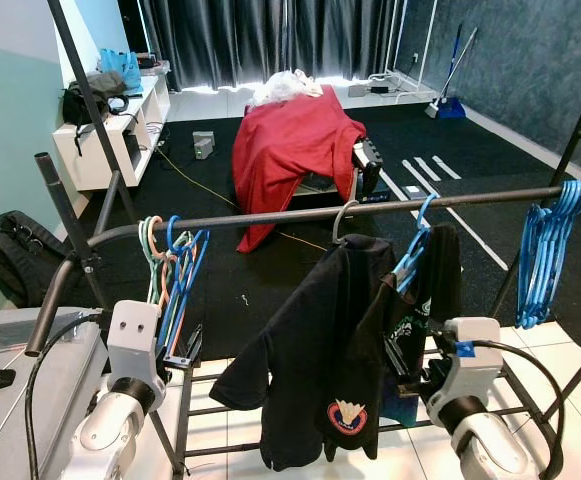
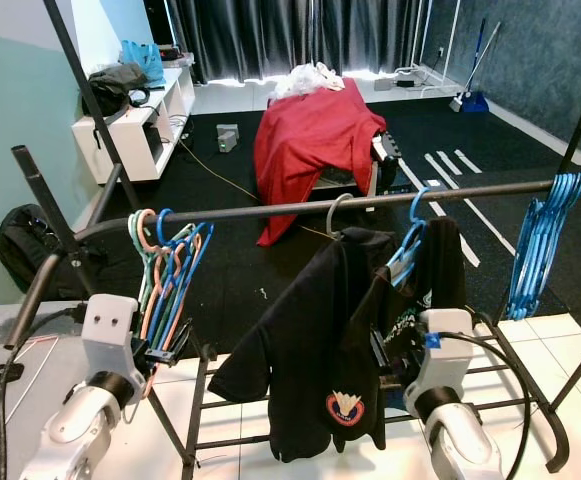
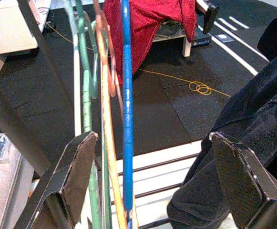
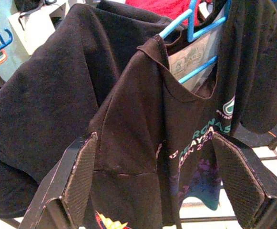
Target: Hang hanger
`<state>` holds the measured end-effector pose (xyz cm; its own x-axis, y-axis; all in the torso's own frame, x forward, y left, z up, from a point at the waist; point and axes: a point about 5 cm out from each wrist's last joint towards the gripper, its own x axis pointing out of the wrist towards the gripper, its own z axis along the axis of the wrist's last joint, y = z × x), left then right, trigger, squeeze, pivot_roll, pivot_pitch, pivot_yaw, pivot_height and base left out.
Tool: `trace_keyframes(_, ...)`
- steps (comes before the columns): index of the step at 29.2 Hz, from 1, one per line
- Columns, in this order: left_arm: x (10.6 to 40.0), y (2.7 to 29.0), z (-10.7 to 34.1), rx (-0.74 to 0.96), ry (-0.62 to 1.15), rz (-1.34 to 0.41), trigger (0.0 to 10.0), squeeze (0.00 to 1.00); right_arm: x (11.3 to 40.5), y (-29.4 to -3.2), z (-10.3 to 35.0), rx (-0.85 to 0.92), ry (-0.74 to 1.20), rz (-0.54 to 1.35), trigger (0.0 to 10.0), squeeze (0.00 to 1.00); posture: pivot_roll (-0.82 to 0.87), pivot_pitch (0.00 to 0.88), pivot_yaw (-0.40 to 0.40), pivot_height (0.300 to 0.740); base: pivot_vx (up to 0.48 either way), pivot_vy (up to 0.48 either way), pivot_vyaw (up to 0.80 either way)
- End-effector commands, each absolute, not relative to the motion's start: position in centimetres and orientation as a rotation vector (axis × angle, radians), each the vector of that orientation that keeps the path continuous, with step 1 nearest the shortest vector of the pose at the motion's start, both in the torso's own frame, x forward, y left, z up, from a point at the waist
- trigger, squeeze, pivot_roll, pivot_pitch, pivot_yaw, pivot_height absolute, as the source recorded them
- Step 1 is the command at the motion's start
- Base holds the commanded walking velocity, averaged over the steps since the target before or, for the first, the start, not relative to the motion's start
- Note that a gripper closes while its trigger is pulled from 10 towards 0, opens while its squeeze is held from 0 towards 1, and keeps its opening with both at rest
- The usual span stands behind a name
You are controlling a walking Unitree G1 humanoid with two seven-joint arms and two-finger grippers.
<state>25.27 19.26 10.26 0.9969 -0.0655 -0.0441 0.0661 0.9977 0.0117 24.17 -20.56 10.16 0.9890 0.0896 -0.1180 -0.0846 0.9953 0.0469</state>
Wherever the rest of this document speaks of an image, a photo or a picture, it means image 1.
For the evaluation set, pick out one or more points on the black shoulder bag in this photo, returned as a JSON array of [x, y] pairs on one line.
[[90, 95]]

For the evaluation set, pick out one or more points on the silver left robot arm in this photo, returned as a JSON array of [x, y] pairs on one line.
[[110, 432]]

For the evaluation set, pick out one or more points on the blue plastic hanger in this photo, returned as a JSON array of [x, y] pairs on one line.
[[526, 290], [542, 260], [570, 215], [413, 258]]

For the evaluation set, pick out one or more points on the black metal clothes rack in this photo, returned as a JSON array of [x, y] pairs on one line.
[[270, 218]]

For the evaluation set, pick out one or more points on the black backpack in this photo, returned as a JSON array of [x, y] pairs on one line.
[[20, 260]]

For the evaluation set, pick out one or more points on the black machine with white panel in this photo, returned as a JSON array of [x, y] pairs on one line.
[[365, 178]]

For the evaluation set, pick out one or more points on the small grey box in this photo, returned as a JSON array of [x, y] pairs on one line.
[[204, 145]]

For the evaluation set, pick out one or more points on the white open shelf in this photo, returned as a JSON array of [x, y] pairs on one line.
[[90, 160]]

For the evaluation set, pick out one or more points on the red cloth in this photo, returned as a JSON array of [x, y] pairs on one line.
[[290, 150]]

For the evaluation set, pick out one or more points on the blue mop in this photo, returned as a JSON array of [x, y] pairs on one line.
[[452, 107]]

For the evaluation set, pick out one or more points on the white plastic bag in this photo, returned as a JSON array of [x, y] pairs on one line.
[[285, 88]]

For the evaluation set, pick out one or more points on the blue bag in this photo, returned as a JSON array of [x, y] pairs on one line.
[[122, 68]]

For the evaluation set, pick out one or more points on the black curtain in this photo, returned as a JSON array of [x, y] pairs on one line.
[[270, 40]]

